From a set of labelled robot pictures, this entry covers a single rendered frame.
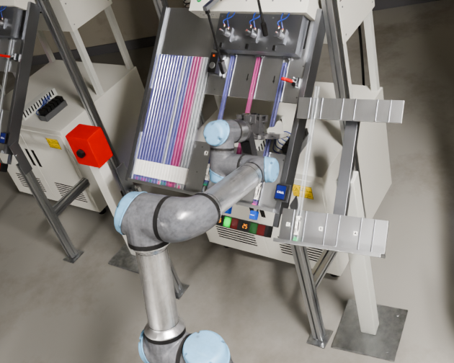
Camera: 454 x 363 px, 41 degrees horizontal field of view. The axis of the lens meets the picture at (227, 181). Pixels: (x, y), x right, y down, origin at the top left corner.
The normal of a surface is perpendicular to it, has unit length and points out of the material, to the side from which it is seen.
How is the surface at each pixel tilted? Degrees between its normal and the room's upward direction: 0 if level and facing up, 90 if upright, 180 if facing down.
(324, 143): 0
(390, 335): 0
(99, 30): 90
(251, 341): 0
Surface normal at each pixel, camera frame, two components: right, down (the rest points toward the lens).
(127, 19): -0.14, 0.64
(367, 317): -0.41, 0.64
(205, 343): -0.12, -0.74
